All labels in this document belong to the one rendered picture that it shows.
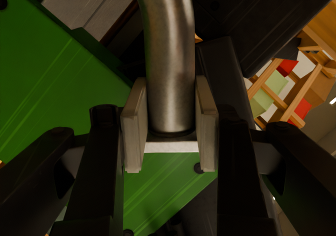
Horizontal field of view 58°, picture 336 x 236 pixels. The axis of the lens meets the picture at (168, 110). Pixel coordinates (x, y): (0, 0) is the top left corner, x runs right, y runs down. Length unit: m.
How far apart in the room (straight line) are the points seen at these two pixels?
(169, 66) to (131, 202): 0.13
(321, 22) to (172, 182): 0.82
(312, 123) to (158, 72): 9.52
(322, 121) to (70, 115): 9.55
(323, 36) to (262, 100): 2.60
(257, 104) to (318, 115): 6.22
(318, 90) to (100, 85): 4.12
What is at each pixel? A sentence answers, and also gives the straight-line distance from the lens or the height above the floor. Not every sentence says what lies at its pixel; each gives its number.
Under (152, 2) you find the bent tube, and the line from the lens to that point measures 0.17.
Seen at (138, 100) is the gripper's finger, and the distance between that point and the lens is 0.15.
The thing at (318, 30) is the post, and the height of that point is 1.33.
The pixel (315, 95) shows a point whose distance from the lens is 4.24.
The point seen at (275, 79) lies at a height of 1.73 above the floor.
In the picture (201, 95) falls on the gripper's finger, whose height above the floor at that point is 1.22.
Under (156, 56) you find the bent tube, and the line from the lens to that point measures 0.17.
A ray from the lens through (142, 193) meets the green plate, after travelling 0.25.
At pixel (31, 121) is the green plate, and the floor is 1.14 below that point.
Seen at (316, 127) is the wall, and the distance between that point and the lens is 9.72.
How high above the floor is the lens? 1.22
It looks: 2 degrees down
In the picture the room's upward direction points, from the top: 135 degrees clockwise
